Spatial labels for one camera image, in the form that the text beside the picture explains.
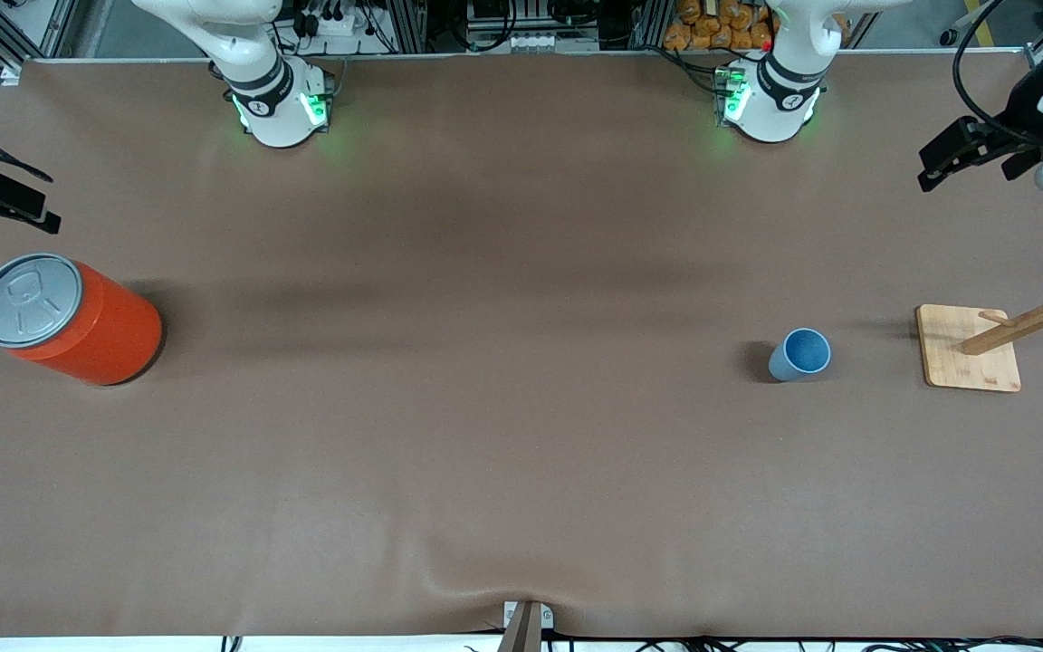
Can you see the orange snack bag pile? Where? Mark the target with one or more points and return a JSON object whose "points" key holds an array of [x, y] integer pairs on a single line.
{"points": [[712, 27]]}

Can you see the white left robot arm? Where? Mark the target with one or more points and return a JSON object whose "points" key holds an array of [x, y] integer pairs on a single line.
{"points": [[770, 100]]}

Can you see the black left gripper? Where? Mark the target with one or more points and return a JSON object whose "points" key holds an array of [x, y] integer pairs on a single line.
{"points": [[1021, 116]]}

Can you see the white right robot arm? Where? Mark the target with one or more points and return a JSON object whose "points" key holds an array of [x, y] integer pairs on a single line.
{"points": [[272, 109]]}

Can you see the light blue plastic cup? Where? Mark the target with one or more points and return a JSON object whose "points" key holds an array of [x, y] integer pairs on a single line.
{"points": [[789, 367]]}

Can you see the white power strip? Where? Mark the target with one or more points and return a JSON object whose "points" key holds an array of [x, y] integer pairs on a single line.
{"points": [[336, 23]]}

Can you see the white connector block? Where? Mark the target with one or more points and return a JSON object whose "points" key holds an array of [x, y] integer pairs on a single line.
{"points": [[535, 42]]}

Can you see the metal mount bracket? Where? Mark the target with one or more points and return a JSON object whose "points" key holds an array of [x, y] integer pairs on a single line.
{"points": [[526, 627]]}

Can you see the bamboo mug tree stand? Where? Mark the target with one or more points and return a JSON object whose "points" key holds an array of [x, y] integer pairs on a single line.
{"points": [[965, 362]]}

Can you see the brown table mat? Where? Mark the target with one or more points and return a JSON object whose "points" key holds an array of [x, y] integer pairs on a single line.
{"points": [[485, 362]]}

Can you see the orange can-shaped container silver lid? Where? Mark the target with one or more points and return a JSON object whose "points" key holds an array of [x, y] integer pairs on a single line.
{"points": [[114, 335]]}

